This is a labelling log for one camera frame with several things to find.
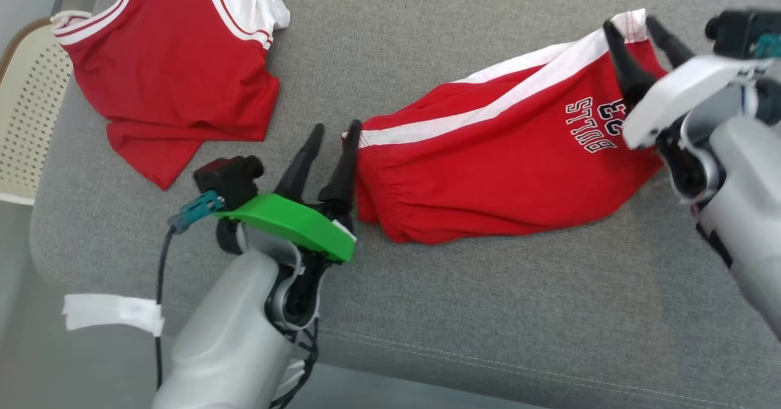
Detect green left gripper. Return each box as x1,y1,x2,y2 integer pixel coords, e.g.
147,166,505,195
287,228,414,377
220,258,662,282
214,119,363,265

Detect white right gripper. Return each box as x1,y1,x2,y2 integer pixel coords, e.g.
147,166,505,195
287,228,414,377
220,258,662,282
603,16,774,151

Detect red shorts with white stripe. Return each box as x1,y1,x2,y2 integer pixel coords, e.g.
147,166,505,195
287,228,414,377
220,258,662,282
342,9,669,245

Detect red and white t-shirt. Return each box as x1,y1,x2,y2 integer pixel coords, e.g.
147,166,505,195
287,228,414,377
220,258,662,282
51,0,292,191

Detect grey fabric sofa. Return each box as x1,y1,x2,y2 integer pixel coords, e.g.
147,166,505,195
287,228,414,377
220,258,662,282
29,0,781,409

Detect white tape flag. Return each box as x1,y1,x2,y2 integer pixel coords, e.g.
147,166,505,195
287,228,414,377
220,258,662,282
62,293,165,338

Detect black right cable teal plug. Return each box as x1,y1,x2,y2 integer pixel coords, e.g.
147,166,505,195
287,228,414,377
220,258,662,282
755,32,781,60

